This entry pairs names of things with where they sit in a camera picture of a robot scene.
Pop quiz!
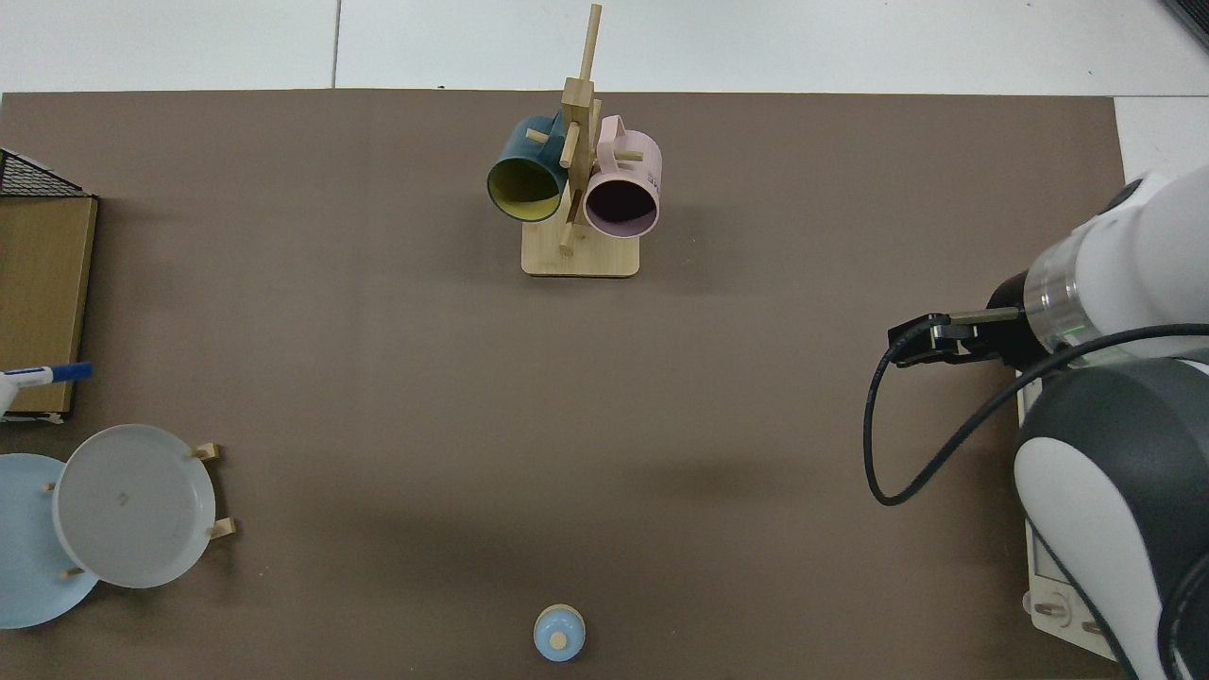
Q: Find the white marker with blue cap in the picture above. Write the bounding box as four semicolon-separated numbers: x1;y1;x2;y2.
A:
0;362;94;396

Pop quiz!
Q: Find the dark flat object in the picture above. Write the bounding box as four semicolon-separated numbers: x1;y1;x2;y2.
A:
1161;0;1209;50

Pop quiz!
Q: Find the wire basket with wooden floor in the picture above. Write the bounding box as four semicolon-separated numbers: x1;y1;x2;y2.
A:
0;147;100;424

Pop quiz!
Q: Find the pink mug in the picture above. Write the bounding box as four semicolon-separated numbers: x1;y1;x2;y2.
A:
582;115;664;239

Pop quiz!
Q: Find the grey plate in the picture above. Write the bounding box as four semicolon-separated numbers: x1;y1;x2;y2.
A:
51;423;218;590

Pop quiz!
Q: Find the wooden cup stand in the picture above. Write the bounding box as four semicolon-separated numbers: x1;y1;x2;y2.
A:
520;3;642;280

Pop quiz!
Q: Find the light blue plate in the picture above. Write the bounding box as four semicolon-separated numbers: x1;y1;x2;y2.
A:
0;452;101;631

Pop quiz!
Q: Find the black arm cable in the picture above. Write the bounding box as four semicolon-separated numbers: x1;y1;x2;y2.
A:
861;316;1209;507

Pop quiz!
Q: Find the dark blue mug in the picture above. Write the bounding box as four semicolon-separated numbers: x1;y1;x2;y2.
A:
485;113;570;225

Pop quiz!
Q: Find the brown table cloth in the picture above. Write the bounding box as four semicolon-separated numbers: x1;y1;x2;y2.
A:
0;89;1131;680

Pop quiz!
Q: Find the small blue round bell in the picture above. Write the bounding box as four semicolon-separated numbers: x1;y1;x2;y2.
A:
533;604;587;663

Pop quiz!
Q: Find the wooden plate rack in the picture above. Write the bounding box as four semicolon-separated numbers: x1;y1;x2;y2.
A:
42;441;238;580

